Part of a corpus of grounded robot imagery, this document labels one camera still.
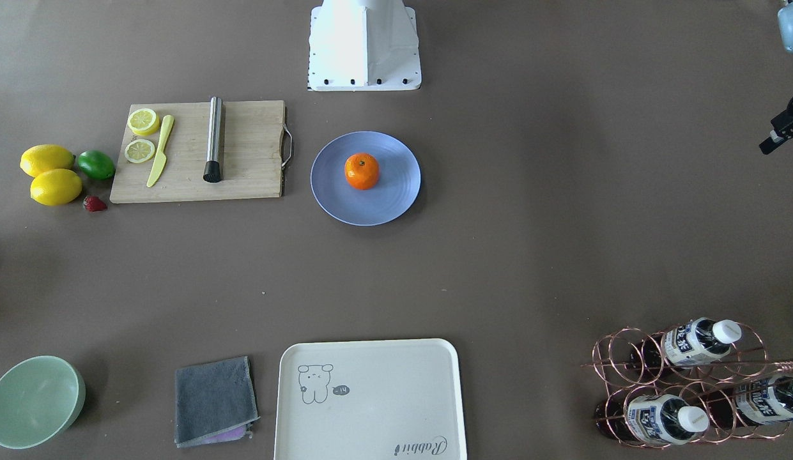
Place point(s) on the orange tangerine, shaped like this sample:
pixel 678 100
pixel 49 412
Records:
pixel 361 171

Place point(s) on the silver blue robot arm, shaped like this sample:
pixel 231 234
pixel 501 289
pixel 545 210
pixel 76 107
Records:
pixel 785 24

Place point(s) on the blue round plate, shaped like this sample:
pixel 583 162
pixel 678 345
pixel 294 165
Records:
pixel 395 192

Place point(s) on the bamboo cutting board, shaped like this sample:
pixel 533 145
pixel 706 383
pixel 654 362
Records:
pixel 251 158

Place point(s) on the cream rabbit tray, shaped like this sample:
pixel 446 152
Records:
pixel 391 399

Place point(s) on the steel rod black tip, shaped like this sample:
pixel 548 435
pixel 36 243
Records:
pixel 212 167

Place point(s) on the yellow plastic knife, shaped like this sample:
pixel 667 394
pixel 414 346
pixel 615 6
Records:
pixel 160 158

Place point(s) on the grey folded cloth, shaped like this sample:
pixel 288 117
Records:
pixel 214 402

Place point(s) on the upper lemon half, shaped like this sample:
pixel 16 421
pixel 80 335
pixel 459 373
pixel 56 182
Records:
pixel 139 151

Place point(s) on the lemon half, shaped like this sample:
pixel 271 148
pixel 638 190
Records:
pixel 144 122
pixel 139 151

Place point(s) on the lower lemon half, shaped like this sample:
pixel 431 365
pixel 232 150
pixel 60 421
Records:
pixel 144 122

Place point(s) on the red strawberry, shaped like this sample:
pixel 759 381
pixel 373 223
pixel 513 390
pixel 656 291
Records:
pixel 92 203

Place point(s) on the green lime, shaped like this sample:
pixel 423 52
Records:
pixel 96 165

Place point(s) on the tea bottle back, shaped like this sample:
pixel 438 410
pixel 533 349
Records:
pixel 765 401
pixel 700 341

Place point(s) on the tea bottle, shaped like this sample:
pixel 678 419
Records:
pixel 700 341
pixel 651 420
pixel 765 401

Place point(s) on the tea bottle front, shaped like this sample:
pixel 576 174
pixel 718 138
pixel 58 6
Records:
pixel 651 420

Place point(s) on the whole lemon lower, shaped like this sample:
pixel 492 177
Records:
pixel 56 187

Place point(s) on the whole lemon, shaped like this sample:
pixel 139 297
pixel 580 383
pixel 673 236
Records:
pixel 56 187
pixel 45 157

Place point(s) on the whole lemon upper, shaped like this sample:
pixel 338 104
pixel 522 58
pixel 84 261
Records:
pixel 45 157

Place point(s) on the green bowl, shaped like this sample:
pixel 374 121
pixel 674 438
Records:
pixel 39 399

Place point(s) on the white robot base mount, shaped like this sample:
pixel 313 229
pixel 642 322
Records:
pixel 363 46

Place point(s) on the copper wire bottle rack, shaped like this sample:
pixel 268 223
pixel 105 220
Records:
pixel 631 365

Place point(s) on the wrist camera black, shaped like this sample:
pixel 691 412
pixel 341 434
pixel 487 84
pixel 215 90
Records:
pixel 782 131

